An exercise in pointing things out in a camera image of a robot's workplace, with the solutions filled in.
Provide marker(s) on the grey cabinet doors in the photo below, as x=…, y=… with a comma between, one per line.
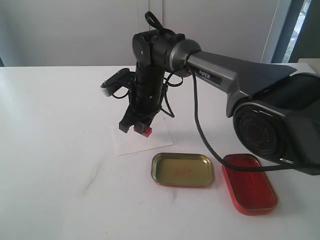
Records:
x=100, y=32

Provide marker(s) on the adjacent white table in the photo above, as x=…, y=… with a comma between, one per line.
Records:
x=314, y=63

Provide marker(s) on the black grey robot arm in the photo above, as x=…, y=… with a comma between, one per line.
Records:
x=275, y=110

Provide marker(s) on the white paper sheet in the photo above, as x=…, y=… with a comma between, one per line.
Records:
x=132, y=142

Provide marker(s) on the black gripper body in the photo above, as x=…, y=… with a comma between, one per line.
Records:
x=140, y=108

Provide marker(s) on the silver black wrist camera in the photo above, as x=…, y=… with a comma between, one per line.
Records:
x=121, y=79

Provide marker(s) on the red ink pad tin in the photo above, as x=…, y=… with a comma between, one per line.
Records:
x=251, y=192

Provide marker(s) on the gold tin lid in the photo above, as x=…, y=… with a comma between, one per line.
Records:
x=186, y=170

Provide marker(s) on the red plastic stamp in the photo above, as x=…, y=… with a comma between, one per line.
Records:
x=146, y=132

